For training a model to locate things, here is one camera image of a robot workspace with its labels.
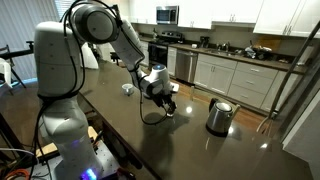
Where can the white window blinds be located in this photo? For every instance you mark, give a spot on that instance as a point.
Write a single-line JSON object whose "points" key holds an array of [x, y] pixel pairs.
{"points": [[26, 33]]}

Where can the white plastic jug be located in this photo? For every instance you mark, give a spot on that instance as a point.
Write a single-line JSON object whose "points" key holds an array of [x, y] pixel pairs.
{"points": [[89, 58]]}

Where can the stainless steel dishwasher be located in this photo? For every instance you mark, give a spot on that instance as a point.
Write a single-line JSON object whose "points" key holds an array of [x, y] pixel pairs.
{"points": [[186, 66]]}

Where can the white lower kitchen cabinets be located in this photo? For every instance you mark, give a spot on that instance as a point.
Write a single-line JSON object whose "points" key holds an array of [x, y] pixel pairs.
{"points": [[240, 80]]}

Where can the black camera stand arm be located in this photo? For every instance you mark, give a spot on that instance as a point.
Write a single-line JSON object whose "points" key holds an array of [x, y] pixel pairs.
{"points": [[16, 52]]}

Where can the pile of dishes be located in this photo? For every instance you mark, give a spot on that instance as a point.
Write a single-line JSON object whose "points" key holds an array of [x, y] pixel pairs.
{"points": [[257, 51]]}

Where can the metal tripod leg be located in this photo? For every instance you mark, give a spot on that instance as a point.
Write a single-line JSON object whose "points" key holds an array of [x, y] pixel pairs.
{"points": [[293, 66]]}

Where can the black coffee maker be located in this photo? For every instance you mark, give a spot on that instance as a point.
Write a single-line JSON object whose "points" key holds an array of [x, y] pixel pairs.
{"points": [[204, 41]]}

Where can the black office chair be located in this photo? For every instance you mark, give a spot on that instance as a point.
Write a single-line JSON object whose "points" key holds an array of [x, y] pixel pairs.
{"points": [[115, 58]]}

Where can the white upper kitchen cabinets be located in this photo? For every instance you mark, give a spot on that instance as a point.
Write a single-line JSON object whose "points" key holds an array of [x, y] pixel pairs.
{"points": [[286, 16]]}

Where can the stainless steel electric kettle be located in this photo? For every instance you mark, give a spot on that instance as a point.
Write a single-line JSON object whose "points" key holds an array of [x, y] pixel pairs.
{"points": [[219, 116]]}

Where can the small white cup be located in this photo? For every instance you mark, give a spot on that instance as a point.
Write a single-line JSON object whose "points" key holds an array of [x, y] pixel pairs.
{"points": [[127, 89]]}

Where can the white kitchen cabinets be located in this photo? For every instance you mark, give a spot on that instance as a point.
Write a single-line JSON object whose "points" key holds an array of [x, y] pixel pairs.
{"points": [[286, 16], [240, 80]]}

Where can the stainless steel microwave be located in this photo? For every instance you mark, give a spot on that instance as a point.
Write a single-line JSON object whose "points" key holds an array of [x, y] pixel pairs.
{"points": [[166, 15]]}

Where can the black kitchen stove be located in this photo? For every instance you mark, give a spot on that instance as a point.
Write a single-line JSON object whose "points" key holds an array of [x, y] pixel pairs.
{"points": [[160, 50]]}

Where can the wooden cutting board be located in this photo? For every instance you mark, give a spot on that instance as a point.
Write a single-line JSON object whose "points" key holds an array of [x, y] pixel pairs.
{"points": [[270, 41]]}

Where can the chrome sink faucet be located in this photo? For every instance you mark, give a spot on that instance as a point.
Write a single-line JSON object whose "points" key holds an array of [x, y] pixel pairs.
{"points": [[226, 46]]}

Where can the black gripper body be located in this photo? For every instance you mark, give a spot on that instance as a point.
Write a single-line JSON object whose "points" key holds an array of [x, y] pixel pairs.
{"points": [[160, 99]]}

